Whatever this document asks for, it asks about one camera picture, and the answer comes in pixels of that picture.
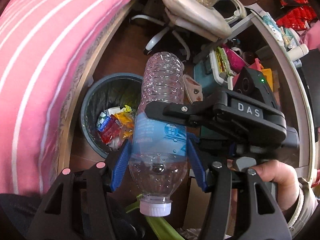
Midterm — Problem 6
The clear plastic water bottle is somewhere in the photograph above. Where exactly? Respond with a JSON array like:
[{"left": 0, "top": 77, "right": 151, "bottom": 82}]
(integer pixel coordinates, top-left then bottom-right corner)
[{"left": 129, "top": 52, "right": 188, "bottom": 217}]

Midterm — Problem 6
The red snack bag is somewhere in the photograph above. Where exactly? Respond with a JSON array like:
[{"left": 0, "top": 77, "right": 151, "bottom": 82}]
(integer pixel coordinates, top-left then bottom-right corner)
[{"left": 99, "top": 121, "right": 121, "bottom": 144}]

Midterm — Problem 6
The orange yellow snack box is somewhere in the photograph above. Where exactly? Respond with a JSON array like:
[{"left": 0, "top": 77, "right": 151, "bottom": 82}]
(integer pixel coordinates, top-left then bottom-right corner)
[{"left": 115, "top": 112, "right": 135, "bottom": 139}]

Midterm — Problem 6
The blue small wrapper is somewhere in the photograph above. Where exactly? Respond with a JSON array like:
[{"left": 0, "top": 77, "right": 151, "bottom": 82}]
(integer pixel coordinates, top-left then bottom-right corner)
[{"left": 96, "top": 112, "right": 111, "bottom": 132}]

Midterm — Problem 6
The white pink-edged cloth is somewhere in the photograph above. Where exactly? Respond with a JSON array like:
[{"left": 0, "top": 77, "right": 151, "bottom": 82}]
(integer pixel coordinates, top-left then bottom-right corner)
[{"left": 104, "top": 107, "right": 126, "bottom": 116}]

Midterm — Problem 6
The blue trash bin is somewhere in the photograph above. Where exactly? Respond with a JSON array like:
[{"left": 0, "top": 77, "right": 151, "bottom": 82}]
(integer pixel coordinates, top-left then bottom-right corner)
[{"left": 79, "top": 73, "right": 143, "bottom": 158}]

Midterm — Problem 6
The person's right hand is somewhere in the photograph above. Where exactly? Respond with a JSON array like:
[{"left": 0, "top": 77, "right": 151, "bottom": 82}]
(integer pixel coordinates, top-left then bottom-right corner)
[{"left": 251, "top": 160, "right": 300, "bottom": 215}]

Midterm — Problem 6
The pink paper bag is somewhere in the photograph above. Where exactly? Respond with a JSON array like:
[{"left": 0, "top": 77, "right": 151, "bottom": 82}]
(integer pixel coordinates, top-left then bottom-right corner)
[{"left": 247, "top": 58, "right": 273, "bottom": 91}]

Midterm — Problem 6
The green plastic stool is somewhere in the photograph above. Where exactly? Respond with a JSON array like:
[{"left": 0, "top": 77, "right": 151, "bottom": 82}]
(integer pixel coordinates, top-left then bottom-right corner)
[{"left": 125, "top": 194, "right": 184, "bottom": 240}]

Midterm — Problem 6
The white office chair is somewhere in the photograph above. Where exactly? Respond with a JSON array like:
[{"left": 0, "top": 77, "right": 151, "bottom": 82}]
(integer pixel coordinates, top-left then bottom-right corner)
[{"left": 136, "top": 0, "right": 247, "bottom": 60}]

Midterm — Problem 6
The red patterned bag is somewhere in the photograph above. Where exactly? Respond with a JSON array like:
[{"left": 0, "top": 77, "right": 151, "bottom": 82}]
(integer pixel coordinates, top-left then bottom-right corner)
[{"left": 276, "top": 0, "right": 317, "bottom": 31}]

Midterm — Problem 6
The pink striped bed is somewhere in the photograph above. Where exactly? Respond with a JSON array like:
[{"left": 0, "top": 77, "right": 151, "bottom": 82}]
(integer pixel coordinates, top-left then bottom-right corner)
[{"left": 1, "top": 0, "right": 131, "bottom": 196}]

